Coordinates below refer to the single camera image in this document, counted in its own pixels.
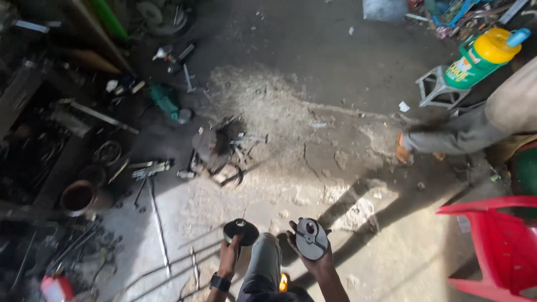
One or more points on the person's right hand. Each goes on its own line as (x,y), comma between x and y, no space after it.
(312,262)

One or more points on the person's left hand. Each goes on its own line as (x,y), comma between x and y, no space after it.
(229,256)

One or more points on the person's left fingers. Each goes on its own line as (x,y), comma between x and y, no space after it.
(235,245)

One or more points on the black round metal disc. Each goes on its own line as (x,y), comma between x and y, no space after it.
(241,232)

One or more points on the grey round metal disc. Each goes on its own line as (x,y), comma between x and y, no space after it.
(311,239)

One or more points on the person's grey trouser leg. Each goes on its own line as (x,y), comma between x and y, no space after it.
(264,268)

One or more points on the black wristwatch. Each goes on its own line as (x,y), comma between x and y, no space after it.
(220,282)

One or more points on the orange sandal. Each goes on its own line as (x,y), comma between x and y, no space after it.
(284,282)

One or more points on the long white metal rod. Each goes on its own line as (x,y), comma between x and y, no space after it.
(159,228)

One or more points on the rusty round metal pot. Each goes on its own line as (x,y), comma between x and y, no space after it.
(82,198)

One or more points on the green power tool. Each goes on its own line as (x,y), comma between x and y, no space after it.
(165,100)

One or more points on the red plastic container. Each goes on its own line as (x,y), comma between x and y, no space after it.
(56,289)

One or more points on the heap of scrap metal parts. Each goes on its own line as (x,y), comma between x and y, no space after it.
(50,138)

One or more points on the grey metal stool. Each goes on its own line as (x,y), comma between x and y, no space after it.
(440,90)

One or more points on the green pipe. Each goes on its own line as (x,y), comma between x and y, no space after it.
(108,17)

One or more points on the red plastic chair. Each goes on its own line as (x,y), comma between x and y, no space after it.
(497,247)

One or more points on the grey metal sheet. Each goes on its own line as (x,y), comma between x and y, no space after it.
(384,10)

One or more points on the green plastic bin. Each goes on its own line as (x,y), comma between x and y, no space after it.
(524,170)

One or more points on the green yellow water jug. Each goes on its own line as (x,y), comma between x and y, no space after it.
(482,56)

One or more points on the heap of blue metal scrap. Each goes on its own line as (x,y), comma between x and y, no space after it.
(465,14)

